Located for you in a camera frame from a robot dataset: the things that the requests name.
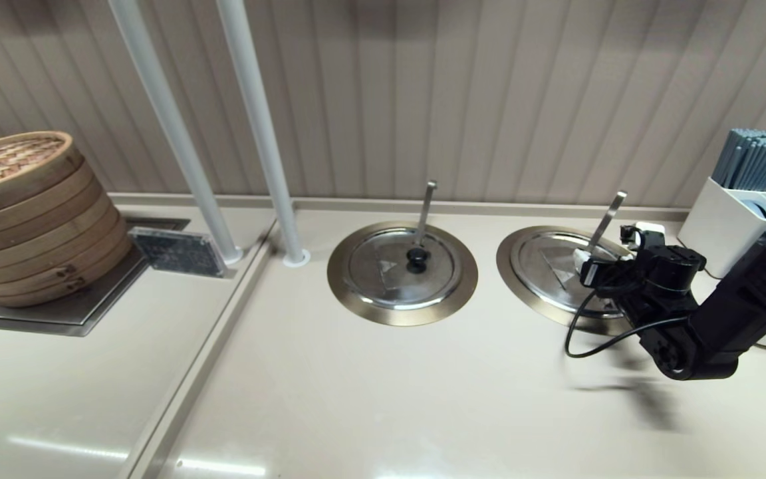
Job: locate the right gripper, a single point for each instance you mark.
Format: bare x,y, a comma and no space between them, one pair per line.
612,273

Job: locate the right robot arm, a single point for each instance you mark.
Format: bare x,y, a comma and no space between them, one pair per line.
749,299

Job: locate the stainless lid with black knob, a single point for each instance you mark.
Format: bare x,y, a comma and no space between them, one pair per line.
389,269
546,266

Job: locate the right steel pot lid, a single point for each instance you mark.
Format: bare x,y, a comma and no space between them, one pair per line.
509,279

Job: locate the steel pot lid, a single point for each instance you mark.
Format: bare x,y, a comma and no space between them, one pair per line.
350,299
509,279

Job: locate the left steel pot lid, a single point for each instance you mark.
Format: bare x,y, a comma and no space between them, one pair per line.
350,299

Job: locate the stainless steel tray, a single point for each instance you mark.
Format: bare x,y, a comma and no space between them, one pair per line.
57,320

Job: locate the woven bamboo steamer lid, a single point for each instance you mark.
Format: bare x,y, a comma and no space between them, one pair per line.
4,163

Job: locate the white utensil holder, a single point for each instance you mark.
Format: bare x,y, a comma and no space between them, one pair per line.
715,226

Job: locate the grey-blue spoon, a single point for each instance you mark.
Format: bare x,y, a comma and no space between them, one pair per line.
755,207

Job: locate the grey chopsticks bundle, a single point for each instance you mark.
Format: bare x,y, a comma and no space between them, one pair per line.
762,159

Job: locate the white pole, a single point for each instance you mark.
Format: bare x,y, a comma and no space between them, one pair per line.
260,120
170,120

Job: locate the clear acrylic sign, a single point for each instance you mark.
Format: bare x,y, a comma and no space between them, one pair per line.
177,253

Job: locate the bamboo steamer basket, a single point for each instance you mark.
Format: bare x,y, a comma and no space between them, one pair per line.
44,289
57,256
37,216
50,233

